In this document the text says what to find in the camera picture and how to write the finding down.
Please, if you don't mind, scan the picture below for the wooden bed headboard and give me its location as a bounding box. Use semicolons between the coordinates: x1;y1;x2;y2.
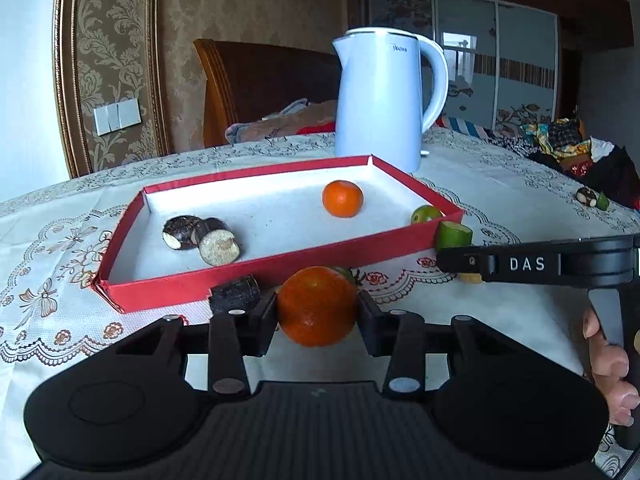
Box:
194;38;346;148

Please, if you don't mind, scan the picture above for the striped quilt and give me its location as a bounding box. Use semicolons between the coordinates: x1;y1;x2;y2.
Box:
435;116;531;153

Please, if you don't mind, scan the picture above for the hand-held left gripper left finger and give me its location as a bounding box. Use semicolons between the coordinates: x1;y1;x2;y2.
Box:
107;290;279;397

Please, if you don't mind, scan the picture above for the folded cloth on chair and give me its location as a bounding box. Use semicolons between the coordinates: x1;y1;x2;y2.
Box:
225;98;338;145

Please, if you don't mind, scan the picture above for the green lime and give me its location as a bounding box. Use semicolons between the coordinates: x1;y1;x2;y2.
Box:
410;204;444;226

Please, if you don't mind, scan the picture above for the floral sliding door wardrobe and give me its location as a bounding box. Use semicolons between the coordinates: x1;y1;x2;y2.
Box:
350;0;636;133

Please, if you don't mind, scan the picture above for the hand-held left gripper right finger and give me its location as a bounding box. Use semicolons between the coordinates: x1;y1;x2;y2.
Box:
356;290;521;396

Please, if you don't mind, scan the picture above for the dark taro piece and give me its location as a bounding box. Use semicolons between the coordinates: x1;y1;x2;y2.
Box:
162;215;203;251

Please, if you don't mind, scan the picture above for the mandarin orange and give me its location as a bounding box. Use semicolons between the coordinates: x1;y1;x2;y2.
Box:
322;180;364;219
276;266;360;348

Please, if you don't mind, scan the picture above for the green cucumber piece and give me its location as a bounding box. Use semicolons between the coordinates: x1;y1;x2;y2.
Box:
436;221;473;251

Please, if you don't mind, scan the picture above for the white electric kettle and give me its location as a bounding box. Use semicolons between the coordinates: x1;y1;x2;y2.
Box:
331;27;449;175

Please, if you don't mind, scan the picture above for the person's right hand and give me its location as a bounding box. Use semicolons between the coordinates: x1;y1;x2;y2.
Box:
582;305;632;428

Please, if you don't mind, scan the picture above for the dark cloth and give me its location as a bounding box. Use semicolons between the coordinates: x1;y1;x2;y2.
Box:
530;145;640;211

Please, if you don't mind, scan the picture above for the red shallow tray box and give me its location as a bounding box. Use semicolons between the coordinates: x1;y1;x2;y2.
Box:
94;154;465;315

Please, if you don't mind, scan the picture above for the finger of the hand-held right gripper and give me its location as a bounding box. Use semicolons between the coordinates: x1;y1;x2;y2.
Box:
436;244;496;285

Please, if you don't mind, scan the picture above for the white wall switch panel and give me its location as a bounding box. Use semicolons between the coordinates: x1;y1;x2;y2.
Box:
94;98;142;136

